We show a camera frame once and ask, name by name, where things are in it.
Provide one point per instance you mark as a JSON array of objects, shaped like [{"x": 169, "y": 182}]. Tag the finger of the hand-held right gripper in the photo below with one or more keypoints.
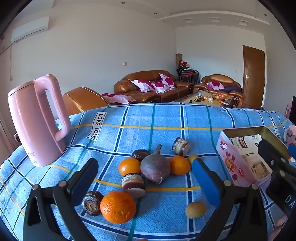
[
  {"x": 292, "y": 151},
  {"x": 269, "y": 150}
]

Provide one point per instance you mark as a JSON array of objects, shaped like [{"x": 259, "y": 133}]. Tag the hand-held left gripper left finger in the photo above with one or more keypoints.
[{"x": 86, "y": 182}]

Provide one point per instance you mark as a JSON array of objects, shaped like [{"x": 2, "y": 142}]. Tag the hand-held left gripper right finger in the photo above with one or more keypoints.
[{"x": 204, "y": 180}]

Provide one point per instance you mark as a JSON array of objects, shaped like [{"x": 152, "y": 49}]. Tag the dark brown wrinkled fruit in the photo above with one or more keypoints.
[
  {"x": 140, "y": 154},
  {"x": 92, "y": 203}
]

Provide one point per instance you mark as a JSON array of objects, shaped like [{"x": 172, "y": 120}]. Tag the small yellow-brown fruit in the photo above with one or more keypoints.
[
  {"x": 195, "y": 209},
  {"x": 192, "y": 158}
]

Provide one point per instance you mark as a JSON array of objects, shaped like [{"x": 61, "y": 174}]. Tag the pink cardboard box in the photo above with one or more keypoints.
[{"x": 227, "y": 160}]

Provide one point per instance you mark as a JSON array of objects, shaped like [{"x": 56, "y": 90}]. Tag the large orange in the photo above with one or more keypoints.
[{"x": 118, "y": 207}]

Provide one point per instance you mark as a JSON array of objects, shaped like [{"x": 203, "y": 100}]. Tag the small glass jar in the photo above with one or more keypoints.
[{"x": 180, "y": 146}]

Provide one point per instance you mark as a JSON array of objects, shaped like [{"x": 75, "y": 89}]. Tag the layered cake piece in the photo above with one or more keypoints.
[{"x": 133, "y": 185}]

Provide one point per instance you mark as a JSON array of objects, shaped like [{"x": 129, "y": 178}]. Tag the purple round radish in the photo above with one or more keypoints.
[{"x": 155, "y": 167}]

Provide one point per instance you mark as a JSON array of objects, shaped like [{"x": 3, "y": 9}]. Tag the pink cartoon cup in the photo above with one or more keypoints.
[{"x": 291, "y": 135}]

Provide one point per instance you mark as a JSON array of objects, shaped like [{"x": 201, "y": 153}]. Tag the newspaper box lining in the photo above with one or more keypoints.
[{"x": 248, "y": 150}]

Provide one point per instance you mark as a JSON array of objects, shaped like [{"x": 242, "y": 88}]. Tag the purple cloth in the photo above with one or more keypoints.
[{"x": 232, "y": 88}]

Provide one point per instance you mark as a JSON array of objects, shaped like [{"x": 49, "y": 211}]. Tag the blue plaid tablecloth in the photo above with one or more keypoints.
[{"x": 161, "y": 120}]

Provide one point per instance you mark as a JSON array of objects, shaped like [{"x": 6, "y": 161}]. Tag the pile of assorted fruit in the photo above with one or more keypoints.
[{"x": 219, "y": 96}]

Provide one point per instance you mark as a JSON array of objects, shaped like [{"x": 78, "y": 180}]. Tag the brown wooden door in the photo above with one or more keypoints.
[{"x": 253, "y": 76}]

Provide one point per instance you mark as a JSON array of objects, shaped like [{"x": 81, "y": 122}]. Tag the pink chair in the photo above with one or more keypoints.
[{"x": 34, "y": 120}]

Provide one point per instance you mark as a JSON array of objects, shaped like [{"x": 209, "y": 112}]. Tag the brown leather sofa end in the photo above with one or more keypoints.
[{"x": 81, "y": 99}]

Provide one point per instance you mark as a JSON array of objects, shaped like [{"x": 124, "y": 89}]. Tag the wooden coffee table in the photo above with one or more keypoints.
[{"x": 189, "y": 98}]

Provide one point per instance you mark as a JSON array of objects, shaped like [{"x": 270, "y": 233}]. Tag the white pillow with magenta flowers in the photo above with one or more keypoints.
[
  {"x": 142, "y": 85},
  {"x": 168, "y": 80},
  {"x": 160, "y": 87},
  {"x": 215, "y": 85}
]

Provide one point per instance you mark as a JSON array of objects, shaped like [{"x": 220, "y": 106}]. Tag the brown leather armchair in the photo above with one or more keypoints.
[{"x": 219, "y": 78}]

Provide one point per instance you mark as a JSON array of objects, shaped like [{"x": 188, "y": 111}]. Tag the brown leather three-seat sofa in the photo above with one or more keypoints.
[{"x": 129, "y": 89}]

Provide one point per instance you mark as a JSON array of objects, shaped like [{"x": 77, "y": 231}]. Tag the stack of black chairs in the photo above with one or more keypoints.
[{"x": 188, "y": 74}]

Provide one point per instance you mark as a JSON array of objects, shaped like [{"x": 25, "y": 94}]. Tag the red plush toy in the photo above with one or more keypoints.
[{"x": 182, "y": 62}]

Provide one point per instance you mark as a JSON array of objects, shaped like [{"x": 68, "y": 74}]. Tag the tall patterned floor vase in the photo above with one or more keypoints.
[{"x": 178, "y": 58}]

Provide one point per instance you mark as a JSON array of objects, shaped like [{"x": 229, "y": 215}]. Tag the white air conditioner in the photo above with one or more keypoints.
[{"x": 30, "y": 29}]

